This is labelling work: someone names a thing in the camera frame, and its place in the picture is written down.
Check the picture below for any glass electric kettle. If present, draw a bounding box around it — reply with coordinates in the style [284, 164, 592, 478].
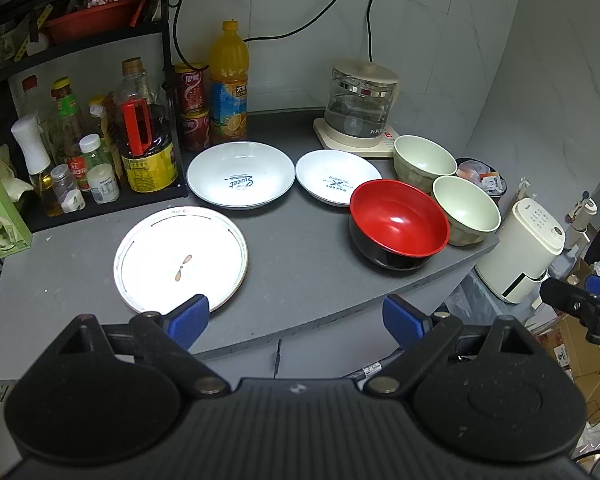
[325, 59, 400, 137]

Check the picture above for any large white deep plate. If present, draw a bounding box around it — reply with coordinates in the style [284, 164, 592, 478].
[186, 141, 296, 212]

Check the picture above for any pale green bowl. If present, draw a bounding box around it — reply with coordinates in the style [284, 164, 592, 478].
[431, 175, 502, 247]
[393, 134, 459, 187]

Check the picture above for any small red label bottle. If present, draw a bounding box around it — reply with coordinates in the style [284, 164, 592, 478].
[66, 155, 92, 192]

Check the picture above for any green carton box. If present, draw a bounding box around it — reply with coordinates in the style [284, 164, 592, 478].
[0, 170, 33, 261]

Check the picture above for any white countertop appliance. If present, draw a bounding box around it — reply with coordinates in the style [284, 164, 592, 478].
[475, 198, 566, 306]

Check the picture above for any yellow cap sauce bottle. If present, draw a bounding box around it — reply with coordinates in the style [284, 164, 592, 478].
[50, 76, 88, 171]

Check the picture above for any small white deep plate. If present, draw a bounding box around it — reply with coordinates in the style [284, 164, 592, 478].
[295, 149, 384, 208]

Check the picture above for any red and black bowl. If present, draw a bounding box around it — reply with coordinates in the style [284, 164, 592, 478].
[349, 179, 452, 272]

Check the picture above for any black power cable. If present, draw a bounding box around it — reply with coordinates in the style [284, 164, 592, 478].
[172, 0, 352, 68]

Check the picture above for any black kettle cable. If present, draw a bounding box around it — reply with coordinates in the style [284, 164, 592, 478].
[366, 0, 384, 63]

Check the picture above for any oil bottle with red handle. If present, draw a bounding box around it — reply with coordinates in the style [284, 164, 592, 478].
[111, 57, 179, 194]

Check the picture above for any red cap clear bottle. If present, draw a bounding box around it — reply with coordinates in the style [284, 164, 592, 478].
[19, 75, 56, 136]

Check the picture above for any cream kettle base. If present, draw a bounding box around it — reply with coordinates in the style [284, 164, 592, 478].
[312, 116, 402, 159]

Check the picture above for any flat white plate leaf motif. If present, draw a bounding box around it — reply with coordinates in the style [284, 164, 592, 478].
[113, 206, 249, 315]

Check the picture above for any cup with wrappers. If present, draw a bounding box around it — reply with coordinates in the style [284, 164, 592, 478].
[455, 157, 508, 207]

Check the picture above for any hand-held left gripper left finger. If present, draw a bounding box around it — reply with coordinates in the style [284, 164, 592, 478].
[55, 294, 232, 397]

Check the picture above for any red plastic basket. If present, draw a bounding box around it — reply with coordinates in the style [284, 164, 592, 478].
[42, 0, 146, 46]

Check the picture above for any crumpled tissue paper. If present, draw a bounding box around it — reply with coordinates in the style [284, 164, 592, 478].
[0, 145, 33, 202]

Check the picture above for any small clear spice jar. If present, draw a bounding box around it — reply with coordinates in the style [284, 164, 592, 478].
[50, 164, 87, 213]

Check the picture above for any white handheld device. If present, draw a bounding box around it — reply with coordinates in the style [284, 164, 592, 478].
[565, 191, 598, 248]

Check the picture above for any small white jar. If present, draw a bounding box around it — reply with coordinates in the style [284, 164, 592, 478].
[86, 162, 121, 205]

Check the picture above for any yellow-green white-cap bottle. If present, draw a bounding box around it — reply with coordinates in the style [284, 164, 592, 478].
[87, 95, 116, 147]

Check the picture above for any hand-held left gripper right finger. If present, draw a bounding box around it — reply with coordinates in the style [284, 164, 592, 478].
[362, 294, 548, 395]

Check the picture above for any cardboard box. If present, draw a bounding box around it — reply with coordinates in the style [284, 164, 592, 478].
[542, 260, 600, 386]

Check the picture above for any orange juice bottle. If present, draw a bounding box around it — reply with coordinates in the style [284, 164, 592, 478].
[208, 20, 251, 145]

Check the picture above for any black metal rack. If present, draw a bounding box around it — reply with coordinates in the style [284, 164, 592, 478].
[0, 0, 190, 233]

